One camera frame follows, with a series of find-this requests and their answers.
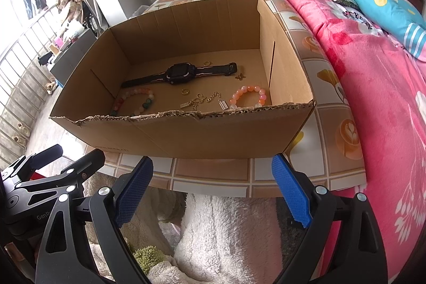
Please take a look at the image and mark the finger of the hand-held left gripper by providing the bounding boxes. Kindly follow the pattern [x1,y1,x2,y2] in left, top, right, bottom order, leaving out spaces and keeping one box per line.
[15,149,106,205]
[2,144,64,186]

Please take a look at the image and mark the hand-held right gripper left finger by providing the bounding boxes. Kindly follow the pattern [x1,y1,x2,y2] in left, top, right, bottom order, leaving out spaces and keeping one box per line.
[35,157,154,284]

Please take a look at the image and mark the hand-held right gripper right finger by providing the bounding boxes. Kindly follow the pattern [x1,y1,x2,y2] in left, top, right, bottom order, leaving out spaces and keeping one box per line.
[271,154,388,284]

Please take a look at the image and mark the brown cardboard box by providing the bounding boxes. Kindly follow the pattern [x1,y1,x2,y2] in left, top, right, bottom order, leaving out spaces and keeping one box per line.
[49,0,316,160]

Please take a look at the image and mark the multicolour bead bracelet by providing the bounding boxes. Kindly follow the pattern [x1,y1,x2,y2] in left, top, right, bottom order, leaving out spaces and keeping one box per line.
[111,88,156,116]

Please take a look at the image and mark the gold chain bracelet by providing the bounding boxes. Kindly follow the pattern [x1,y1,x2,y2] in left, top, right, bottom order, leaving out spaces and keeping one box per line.
[180,92,223,111]

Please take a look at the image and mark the pink orange bead bracelet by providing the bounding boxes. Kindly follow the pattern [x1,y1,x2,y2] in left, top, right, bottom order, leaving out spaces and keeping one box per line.
[229,85,268,110]

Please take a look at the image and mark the metal railing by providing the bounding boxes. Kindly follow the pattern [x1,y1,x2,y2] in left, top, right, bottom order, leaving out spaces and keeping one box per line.
[0,1,72,158]

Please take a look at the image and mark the cream fleece garment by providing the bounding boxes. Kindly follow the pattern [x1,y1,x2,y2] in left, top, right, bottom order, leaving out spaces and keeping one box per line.
[83,171,320,284]

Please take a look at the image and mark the dark flat board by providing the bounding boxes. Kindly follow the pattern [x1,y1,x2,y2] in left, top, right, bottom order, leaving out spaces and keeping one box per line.
[50,28,97,87]

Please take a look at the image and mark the black smartwatch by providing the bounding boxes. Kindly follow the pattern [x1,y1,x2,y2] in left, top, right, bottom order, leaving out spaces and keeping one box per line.
[120,62,237,89]

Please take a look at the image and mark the pink floral blanket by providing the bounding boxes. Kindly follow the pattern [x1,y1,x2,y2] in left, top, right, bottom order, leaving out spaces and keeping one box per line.
[264,0,426,278]

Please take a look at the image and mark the clutter pile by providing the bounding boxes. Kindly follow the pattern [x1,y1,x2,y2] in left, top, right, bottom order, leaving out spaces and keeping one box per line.
[40,0,100,55]

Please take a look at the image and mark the white plastic bag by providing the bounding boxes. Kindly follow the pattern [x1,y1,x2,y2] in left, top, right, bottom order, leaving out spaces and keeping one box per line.
[128,5,150,22]

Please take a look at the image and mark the blue cartoon print pillow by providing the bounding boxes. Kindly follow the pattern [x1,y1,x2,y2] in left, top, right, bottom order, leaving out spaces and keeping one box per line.
[331,0,426,62]

